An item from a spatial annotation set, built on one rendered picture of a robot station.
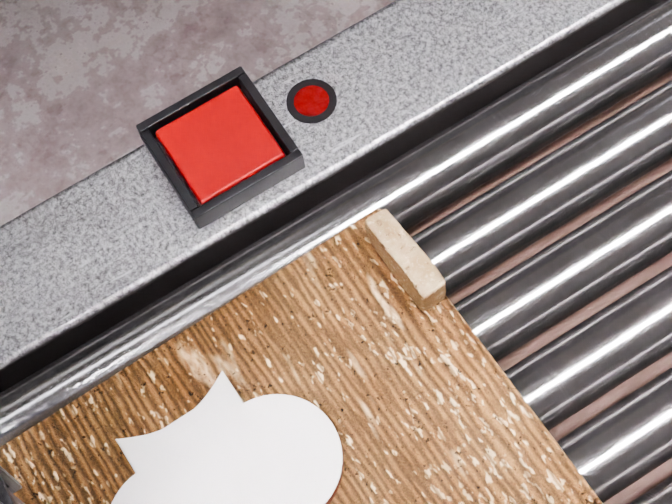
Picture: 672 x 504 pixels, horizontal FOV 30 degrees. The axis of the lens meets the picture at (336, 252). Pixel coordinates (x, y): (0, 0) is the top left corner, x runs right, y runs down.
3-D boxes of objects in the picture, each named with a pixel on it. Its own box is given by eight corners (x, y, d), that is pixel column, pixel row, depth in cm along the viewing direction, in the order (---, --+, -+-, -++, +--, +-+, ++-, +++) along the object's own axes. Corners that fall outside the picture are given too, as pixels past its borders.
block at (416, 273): (364, 238, 73) (362, 218, 70) (390, 221, 73) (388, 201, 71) (422, 316, 71) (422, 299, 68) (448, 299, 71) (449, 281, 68)
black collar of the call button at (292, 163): (140, 137, 79) (134, 125, 77) (244, 78, 80) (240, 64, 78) (199, 230, 76) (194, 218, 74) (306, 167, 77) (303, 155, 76)
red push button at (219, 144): (157, 141, 79) (153, 130, 77) (240, 94, 79) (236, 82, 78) (204, 213, 76) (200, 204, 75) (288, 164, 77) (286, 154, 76)
